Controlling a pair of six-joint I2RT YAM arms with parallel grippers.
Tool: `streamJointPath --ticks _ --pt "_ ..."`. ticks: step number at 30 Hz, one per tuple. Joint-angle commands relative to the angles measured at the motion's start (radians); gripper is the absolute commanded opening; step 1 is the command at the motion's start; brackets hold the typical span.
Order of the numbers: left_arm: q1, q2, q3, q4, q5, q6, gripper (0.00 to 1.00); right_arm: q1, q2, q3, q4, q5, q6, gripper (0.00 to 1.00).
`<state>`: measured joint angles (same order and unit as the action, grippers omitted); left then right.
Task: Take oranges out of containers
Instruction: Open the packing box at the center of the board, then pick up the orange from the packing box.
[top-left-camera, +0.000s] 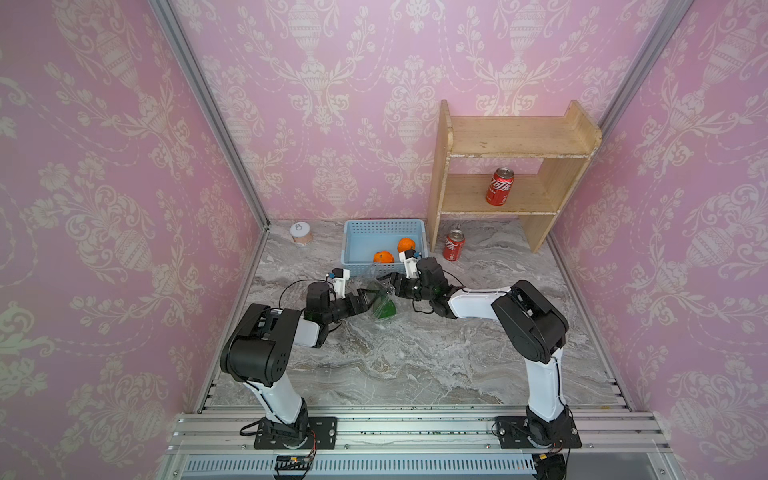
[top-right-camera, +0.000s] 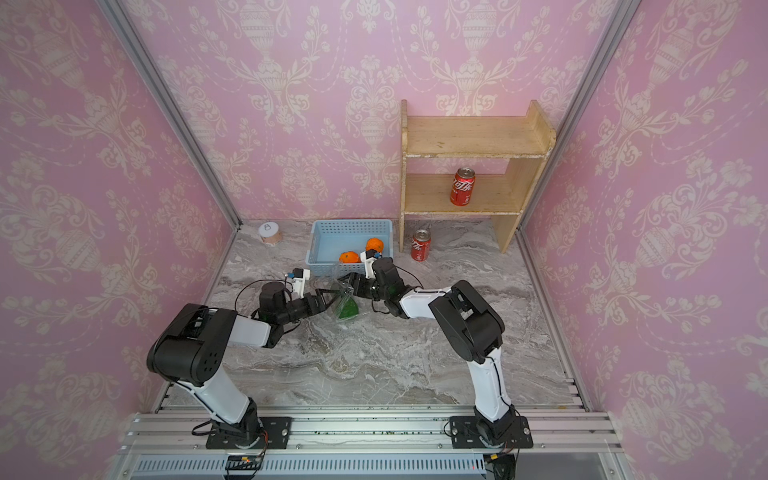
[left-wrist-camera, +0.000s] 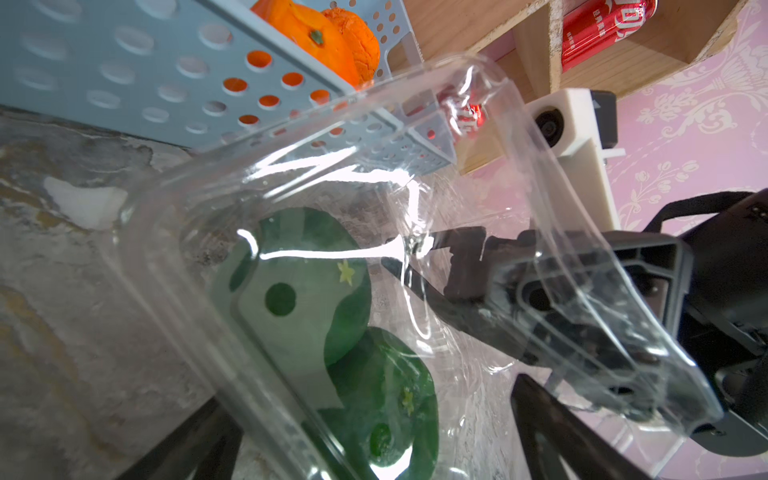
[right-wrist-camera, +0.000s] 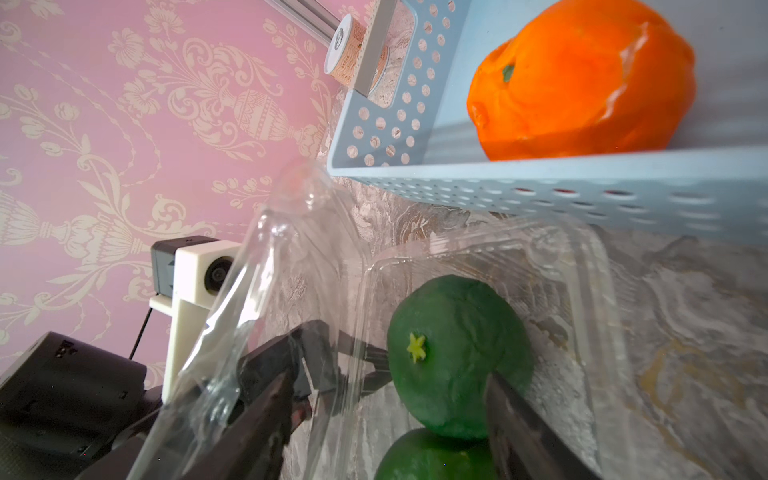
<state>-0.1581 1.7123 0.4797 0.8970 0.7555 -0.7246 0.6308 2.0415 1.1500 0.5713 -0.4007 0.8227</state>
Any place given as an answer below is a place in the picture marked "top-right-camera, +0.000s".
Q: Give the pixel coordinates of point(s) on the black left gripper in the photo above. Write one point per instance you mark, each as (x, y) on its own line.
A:
(319, 301)

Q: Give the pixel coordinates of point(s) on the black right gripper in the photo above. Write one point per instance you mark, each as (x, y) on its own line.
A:
(355, 278)

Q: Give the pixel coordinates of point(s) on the clear plastic green fruit clamshell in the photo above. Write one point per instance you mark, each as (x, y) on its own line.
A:
(343, 289)

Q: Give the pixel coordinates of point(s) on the orange fruit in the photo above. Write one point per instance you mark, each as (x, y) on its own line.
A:
(375, 244)
(349, 257)

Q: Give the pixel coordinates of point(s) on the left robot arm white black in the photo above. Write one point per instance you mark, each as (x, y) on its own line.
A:
(190, 352)

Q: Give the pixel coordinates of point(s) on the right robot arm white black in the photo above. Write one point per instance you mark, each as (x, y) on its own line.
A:
(471, 326)

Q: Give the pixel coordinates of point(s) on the light blue plastic basket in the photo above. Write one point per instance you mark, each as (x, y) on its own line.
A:
(330, 238)

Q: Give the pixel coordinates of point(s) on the red cola can on table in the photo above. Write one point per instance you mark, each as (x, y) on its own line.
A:
(420, 245)

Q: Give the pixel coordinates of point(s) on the white round tape roll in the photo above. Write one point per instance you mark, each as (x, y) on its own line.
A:
(270, 233)

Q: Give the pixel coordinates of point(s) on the red cola can on shelf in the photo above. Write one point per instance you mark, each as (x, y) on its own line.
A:
(462, 186)

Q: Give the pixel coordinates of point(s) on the wooden two-tier shelf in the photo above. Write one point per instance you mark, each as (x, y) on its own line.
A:
(507, 153)

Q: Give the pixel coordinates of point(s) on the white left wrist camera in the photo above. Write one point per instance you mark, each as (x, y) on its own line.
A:
(298, 279)

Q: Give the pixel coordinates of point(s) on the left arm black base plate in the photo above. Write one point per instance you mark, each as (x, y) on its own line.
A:
(262, 433)

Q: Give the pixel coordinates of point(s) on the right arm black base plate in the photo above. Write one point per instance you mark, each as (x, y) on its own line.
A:
(470, 432)

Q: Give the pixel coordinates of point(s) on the aluminium rail front frame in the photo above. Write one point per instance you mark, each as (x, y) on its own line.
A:
(374, 442)

